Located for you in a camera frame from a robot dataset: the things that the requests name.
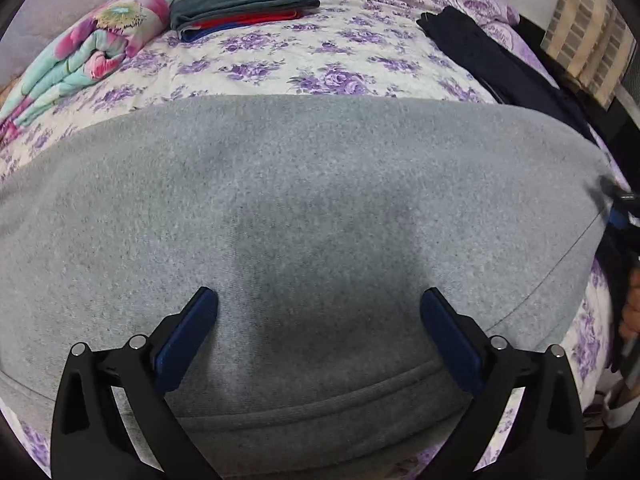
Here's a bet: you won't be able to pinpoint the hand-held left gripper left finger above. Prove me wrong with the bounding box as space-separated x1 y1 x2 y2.
50 286 219 480

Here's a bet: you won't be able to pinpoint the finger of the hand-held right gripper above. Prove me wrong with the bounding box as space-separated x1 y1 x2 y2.
600 179 640 250

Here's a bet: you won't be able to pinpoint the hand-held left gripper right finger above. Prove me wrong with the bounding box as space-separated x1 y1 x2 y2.
420 287 587 480

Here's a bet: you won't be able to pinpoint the grey sweat pants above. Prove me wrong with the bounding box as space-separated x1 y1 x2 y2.
0 94 619 480

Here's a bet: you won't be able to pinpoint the dark navy pants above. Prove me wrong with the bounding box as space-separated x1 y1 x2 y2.
416 6 601 147

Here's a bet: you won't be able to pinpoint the person's right hand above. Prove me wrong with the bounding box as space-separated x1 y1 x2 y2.
618 266 640 344

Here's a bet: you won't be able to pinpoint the purple floral bed sheet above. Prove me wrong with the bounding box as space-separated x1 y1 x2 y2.
0 0 627 480

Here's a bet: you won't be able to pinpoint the folded blue garment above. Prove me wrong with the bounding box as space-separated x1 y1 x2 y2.
179 22 227 44

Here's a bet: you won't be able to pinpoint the folded floral blanket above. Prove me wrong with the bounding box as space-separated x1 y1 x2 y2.
0 0 196 135

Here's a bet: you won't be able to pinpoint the folded red garment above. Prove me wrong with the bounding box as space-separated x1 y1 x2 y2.
192 7 304 32

